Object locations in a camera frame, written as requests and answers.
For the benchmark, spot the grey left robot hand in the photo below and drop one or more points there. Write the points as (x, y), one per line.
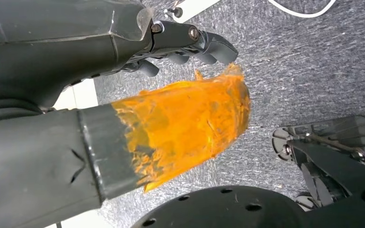
(44, 56)

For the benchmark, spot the white furniture panel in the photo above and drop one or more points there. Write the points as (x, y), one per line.
(81, 94)

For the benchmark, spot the white power strip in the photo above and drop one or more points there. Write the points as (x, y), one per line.
(195, 8)

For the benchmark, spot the white body panel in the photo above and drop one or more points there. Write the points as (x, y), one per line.
(88, 222)

